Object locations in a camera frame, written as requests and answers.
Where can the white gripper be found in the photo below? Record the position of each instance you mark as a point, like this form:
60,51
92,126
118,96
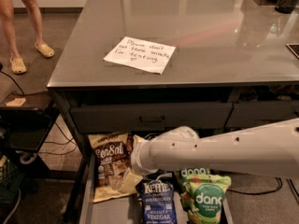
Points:
138,160

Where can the brown sea salt chip bag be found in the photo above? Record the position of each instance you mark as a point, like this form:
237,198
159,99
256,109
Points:
113,158

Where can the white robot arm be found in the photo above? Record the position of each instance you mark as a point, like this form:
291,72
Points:
270,150

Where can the blue Kettle bag front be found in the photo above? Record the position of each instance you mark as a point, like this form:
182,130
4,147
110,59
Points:
157,198

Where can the top left drawer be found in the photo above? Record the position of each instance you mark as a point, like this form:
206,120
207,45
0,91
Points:
149,117

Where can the open middle drawer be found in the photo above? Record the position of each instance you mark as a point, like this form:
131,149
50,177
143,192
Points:
122,210

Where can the green Dang bag middle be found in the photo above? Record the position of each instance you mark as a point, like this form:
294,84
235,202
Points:
182,174

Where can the green dang bag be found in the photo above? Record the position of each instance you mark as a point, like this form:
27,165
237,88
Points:
203,197
182,174

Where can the green Dang bag front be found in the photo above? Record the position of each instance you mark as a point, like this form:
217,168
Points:
203,197

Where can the top right drawer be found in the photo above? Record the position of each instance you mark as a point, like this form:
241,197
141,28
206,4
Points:
260,113

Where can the grey counter cabinet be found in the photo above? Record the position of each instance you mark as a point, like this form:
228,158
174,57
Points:
227,51

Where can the white handwritten paper note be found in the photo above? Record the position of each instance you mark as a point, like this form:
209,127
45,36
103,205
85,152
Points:
141,54

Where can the black side cart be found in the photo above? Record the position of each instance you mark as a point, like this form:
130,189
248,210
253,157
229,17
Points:
26,121

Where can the green plastic crate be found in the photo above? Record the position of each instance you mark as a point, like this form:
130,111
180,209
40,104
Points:
10,180

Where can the yellow clog right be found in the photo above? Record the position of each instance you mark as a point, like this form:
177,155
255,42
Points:
45,50

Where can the yellow clog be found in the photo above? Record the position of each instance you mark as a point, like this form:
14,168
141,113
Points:
45,50
18,66

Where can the yellow clog left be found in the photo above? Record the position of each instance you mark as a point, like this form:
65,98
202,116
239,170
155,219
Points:
18,66

